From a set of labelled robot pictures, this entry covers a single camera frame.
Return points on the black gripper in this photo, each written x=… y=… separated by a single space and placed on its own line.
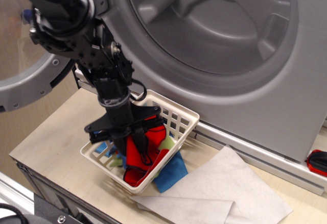
x=119 y=122

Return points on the red cloth with dark trim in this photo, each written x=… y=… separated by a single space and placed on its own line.
x=143 y=154

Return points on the light green cloth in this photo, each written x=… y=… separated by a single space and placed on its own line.
x=137 y=168

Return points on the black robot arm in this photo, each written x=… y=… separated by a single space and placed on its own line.
x=70 y=28

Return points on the white plastic laundry basket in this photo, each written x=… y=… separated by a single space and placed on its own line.
x=87 y=152

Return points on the blue cloth under basket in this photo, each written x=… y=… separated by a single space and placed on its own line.
x=170 y=174

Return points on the grey felt cloth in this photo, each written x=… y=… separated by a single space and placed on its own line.
x=223 y=190

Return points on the grey round washer door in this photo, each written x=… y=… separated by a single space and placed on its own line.
x=28 y=72

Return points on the blue and white spray bottle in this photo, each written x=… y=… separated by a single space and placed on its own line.
x=27 y=16

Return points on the red and black tool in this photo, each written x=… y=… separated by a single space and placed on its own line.
x=316 y=162

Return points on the aluminium table frame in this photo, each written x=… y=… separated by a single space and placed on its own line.
x=21 y=195

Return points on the black metal bracket with bolt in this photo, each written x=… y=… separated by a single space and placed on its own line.
x=51 y=213

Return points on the aluminium profile rail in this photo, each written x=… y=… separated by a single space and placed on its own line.
x=255 y=155

